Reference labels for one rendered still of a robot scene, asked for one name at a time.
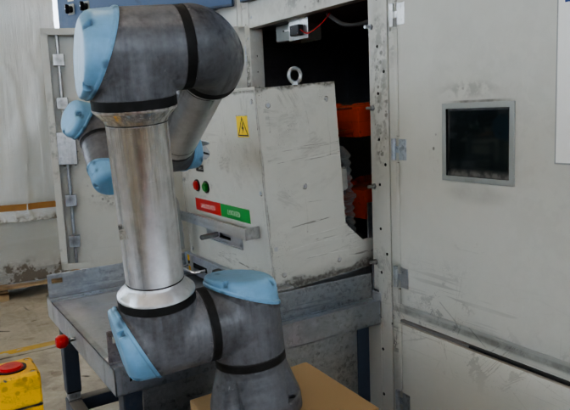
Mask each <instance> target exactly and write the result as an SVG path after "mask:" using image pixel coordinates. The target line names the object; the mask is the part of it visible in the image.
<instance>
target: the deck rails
mask: <svg viewBox="0 0 570 410"><path fill-rule="evenodd" d="M54 278H62V280H63V282H62V283H56V284H52V279H54ZM125 282H126V280H125V273H124V267H123V262H122V263H116V264H111V265H106V266H101V267H91V268H86V269H81V270H75V271H69V272H60V273H55V274H49V275H47V288H48V297H49V298H48V299H49V300H50V301H51V302H56V301H61V300H69V299H74V298H79V297H83V296H88V295H96V294H101V293H105V292H110V291H115V290H119V289H120V288H121V287H122V286H123V285H124V284H125ZM278 297H279V299H280V300H281V303H280V310H281V317H282V323H283V322H287V321H290V320H294V319H297V318H301V317H307V316H310V315H314V314H317V313H321V312H327V311H331V310H334V309H338V308H341V307H345V306H350V305H354V304H357V303H361V302H364V301H368V300H373V298H372V273H371V272H369V273H366V274H361V275H358V276H354V277H350V278H343V279H339V280H335V281H331V282H327V283H323V284H316V285H312V286H308V287H304V288H300V289H293V290H289V291H285V292H282V293H278ZM112 337H114V336H113V333H112V330H110V331H106V339H107V349H108V357H105V358H104V360H105V361H106V363H107V364H108V365H109V366H111V365H115V364H118V363H122V360H121V358H120V353H119V351H118V348H117V345H116V344H115V343H113V341H112Z"/></svg>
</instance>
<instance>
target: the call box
mask: <svg viewBox="0 0 570 410"><path fill-rule="evenodd" d="M12 362H21V363H23V365H24V366H23V368H21V369H19V370H17V371H14V372H11V373H0V410H44V408H43V399H42V383H41V375H40V372H39V370H38V368H37V367H36V364H35V363H34V362H33V360H32V359H31V358H29V357H27V358H23V359H20V360H16V361H12Z"/></svg>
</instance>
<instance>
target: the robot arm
mask: <svg viewBox="0 0 570 410"><path fill-rule="evenodd" d="M73 64H74V78H75V89H76V93H77V95H78V97H79V98H80V99H82V100H85V101H90V103H88V102H84V101H80V100H74V101H72V102H70V103H69V104H68V105H67V107H66V108H65V109H64V113H63V115H62V119H61V129H62V132H63V134H64V135H65V136H66V137H69V138H72V139H74V140H76V139H77V140H79V143H80V146H81V149H82V153H83V155H84V159H85V162H86V165H87V174H88V175H89V177H90V178H91V181H92V185H93V187H94V188H95V190H96V191H98V192H99V193H101V194H106V195H114V196H115V208H116V215H117V221H118V229H119V235H120V247H121V253H122V260H123V267H124V273H125V280H126V282H125V284H124V285H123V286H122V287H121V288H120V289H119V291H118V293H117V303H118V307H117V306H113V308H111V309H109V310H108V317H109V324H110V327H111V330H112V333H113V336H114V338H115V344H116V345H117V348H118V351H119V353H120V358H121V360H122V362H123V364H124V367H125V369H126V372H127V374H128V375H129V377H130V378H131V379H133V380H136V381H144V380H147V379H153V378H157V377H158V378H162V377H163V376H164V375H167V374H169V373H174V372H178V371H181V370H184V369H187V368H192V367H196V366H198V365H201V364H205V363H207V362H213V361H215V368H216V371H215V380H214V384H213V389H212V394H211V398H210V410H300V408H301V407H302V397H301V390H300V388H299V384H298V382H297V380H296V378H295V377H294V375H293V371H292V369H291V368H290V366H289V364H288V361H287V358H286V352H285V345H284V338H283V331H282V317H281V310H280V303H281V300H280V299H279V297H278V292H277V283H276V281H275V279H274V278H273V277H272V276H271V275H269V274H267V273H265V272H260V271H255V270H244V269H233V270H223V271H217V272H212V273H209V274H207V275H205V276H204V281H203V286H204V287H200V288H196V289H195V284H194V281H192V279H190V278H188V277H187V276H186V275H184V272H183V264H182V248H181V240H180V231H179V223H178V215H177V206H176V191H175V182H174V173H173V172H174V171H187V170H189V169H193V168H197V167H200V166H201V164H202V162H203V160H207V158H208V157H210V152H209V150H208V149H207V147H206V146H205V145H207V144H210V143H209V142H207V141H204V140H201V137H202V136H203V134H204V132H205V130H206V128H207V126H208V125H209V123H210V120H211V118H212V117H213V115H214V113H215V111H216V109H217V107H218V105H219V104H220V102H221V100H222V99H223V98H226V97H227V96H229V95H230V94H231V93H232V92H233V91H234V89H235V88H236V86H237V84H238V82H239V80H240V78H241V76H242V74H243V65H244V55H243V47H242V43H241V41H240V39H239V37H238V34H237V33H236V31H235V30H234V29H233V27H232V26H231V24H230V23H229V22H228V21H227V20H226V19H225V18H224V17H223V16H222V15H220V14H218V13H217V12H215V11H214V10H213V9H211V8H207V7H205V6H203V5H200V4H196V3H179V4H157V5H137V6H118V5H111V6H110V7H104V8H89V9H87V10H85V11H83V12H82V13H81V14H80V16H79V17H78V19H77V21H76V25H75V35H74V49H73Z"/></svg>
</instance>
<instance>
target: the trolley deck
mask: <svg viewBox="0 0 570 410"><path fill-rule="evenodd" d="M188 278H190V279H192V281H194V284H195V289H196V288H200V287H204V286H203V281H204V279H203V278H201V277H199V276H197V275H195V276H191V277H188ZM118 291H119V290H115V291H110V292H105V293H101V294H96V295H88V296H83V297H79V298H74V299H69V300H61V301H56V302H51V301H50V300H49V299H48V298H49V297H48V295H47V310H48V316H49V317H50V318H51V320H52V321H53V322H54V323H55V325H56V326H57V327H58V328H59V330H60V331H61V332H62V333H63V334H64V335H66V336H68V338H71V337H75V341H71V342H70V343H71V344H72V345H73V346H74V347H75V348H76V349H77V351H78V352H79V353H80V354H81V356H82V357H83V358H84V359H85V360H86V362H87V363H88V364H89V365H90V367H91V368H92V369H93V370H94V372H95V373H96V374H97V375H98V377H99V378H100V379H101V380H102V381H103V382H104V383H105V384H106V385H107V387H108V388H109V389H110V390H111V392H112V393H113V394H114V395H115V397H119V396H124V395H127V394H131V393H134V392H137V391H140V390H146V389H148V388H152V387H155V386H158V385H163V384H167V383H170V382H173V381H177V380H179V379H185V378H188V377H191V376H194V375H198V374H201V373H206V372H209V371H213V370H216V368H215V361H213V362H207V363H205V364H201V365H198V366H196V367H192V368H187V369H184V370H181V371H178V372H174V373H169V374H167V375H164V376H163V377H162V378H158V377H157V378H153V379H147V380H144V381H136V380H133V379H131V378H130V377H129V375H128V374H127V372H126V369H125V367H124V364H123V362H122V363H118V364H115V365H111V366H109V365H108V364H107V363H106V361H105V360H104V358H105V357H108V349H107V339H106V331H110V330H111V327H110V324H109V317H108V310H109V309H111V308H113V306H117V307H118V303H117V293H118ZM380 323H381V312H380V300H378V301H376V300H368V301H364V302H361V303H357V304H354V305H350V306H345V307H341V308H338V309H334V310H331V311H327V312H321V313H317V314H314V315H310V316H307V317H301V318H297V319H294V320H290V321H287V322H283V323H282V331H283V338H284V345H285V350H288V349H291V348H294V347H298V346H301V345H306V344H309V343H312V342H316V341H319V340H324V339H327V338H331V337H333V336H337V335H341V334H346V333H348V332H352V331H355V330H358V329H363V328H367V327H370V326H373V325H376V324H380Z"/></svg>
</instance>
